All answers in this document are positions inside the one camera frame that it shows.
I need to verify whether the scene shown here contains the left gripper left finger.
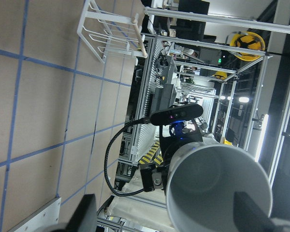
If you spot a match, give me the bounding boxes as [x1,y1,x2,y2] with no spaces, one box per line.
[65,194,97,232]

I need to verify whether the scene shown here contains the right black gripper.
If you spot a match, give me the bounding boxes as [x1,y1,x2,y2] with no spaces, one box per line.
[140,118,203,192]

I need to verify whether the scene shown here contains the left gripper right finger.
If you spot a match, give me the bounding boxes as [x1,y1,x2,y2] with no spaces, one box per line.
[233,191,272,232]

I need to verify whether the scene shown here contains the grey plastic cup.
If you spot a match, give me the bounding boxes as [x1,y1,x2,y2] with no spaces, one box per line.
[165,142,273,232]

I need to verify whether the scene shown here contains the yellow hard hat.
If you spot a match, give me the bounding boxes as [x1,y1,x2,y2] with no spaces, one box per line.
[229,31,266,62]

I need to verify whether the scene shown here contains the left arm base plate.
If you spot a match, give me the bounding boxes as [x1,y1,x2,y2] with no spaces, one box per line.
[9,197,61,232]

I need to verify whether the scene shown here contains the black camera cable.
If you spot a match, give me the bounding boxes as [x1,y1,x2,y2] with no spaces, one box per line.
[103,117,152,197]

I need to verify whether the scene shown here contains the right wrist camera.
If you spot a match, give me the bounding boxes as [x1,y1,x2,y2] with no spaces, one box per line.
[150,103,203,126]

